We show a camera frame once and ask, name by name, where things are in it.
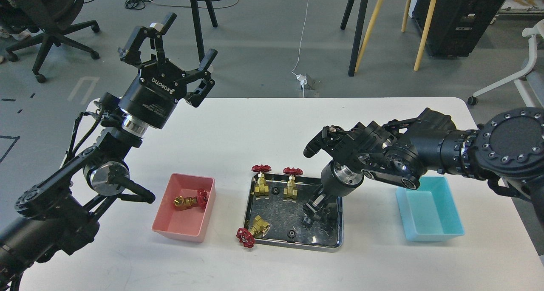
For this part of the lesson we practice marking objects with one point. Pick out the black and wood easel legs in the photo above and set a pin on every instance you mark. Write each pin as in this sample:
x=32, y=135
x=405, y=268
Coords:
x=359, y=44

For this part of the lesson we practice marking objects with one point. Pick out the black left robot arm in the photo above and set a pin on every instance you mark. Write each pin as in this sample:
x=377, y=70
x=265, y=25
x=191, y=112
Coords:
x=63, y=211

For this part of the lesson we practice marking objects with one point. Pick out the pink plastic box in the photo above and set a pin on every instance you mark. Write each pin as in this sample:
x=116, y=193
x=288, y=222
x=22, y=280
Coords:
x=188, y=224

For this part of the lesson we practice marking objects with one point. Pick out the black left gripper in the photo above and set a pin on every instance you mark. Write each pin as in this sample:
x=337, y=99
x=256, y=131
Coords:
x=153, y=94

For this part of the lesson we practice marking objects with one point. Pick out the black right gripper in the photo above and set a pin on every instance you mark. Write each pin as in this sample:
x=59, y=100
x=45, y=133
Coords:
x=336, y=180

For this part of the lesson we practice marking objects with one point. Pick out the black equipment cabinet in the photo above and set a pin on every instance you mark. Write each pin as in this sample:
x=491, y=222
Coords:
x=458, y=25

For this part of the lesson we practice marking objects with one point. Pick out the black tripod stand left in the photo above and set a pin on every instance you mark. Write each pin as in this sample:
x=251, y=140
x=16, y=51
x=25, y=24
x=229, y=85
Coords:
x=197, y=24

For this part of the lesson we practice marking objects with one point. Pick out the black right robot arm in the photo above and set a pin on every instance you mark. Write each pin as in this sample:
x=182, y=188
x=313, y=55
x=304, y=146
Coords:
x=507, y=152

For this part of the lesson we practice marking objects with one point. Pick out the brass valve red handle bottom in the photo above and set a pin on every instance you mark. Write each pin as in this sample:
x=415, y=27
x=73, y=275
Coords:
x=247, y=236

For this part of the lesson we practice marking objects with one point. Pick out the small black gear bottom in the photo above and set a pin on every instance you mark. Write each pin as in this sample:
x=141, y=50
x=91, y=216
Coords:
x=291, y=235

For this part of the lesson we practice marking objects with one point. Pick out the blue plastic box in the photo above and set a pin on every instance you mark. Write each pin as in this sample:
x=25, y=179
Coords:
x=429, y=213

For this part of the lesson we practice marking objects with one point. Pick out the black office chair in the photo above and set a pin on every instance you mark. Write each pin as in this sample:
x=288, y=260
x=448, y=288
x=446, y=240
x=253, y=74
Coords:
x=54, y=18

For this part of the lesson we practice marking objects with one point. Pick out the brass valve red handle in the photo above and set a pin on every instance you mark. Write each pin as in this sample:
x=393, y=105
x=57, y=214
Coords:
x=261, y=188
x=185, y=203
x=247, y=236
x=290, y=192

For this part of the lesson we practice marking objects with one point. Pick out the silver metal tray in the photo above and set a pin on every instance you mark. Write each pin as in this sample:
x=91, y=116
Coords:
x=284, y=215

